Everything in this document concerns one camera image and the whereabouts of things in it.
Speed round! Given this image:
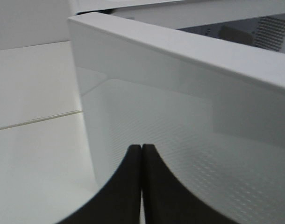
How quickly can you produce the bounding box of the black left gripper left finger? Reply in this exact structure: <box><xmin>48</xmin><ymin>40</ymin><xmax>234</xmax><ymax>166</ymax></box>
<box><xmin>60</xmin><ymin>145</ymin><xmax>142</xmax><ymax>224</ymax></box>

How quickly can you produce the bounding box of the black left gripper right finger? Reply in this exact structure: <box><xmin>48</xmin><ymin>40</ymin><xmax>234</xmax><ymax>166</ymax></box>
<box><xmin>142</xmin><ymin>144</ymin><xmax>223</xmax><ymax>224</ymax></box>

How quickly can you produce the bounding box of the white microwave door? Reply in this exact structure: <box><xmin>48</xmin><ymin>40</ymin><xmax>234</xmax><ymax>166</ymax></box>
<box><xmin>68</xmin><ymin>12</ymin><xmax>285</xmax><ymax>224</ymax></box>

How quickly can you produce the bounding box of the white microwave oven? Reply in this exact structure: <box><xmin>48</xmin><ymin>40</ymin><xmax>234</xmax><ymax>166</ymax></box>
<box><xmin>72</xmin><ymin>0</ymin><xmax>285</xmax><ymax>54</ymax></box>

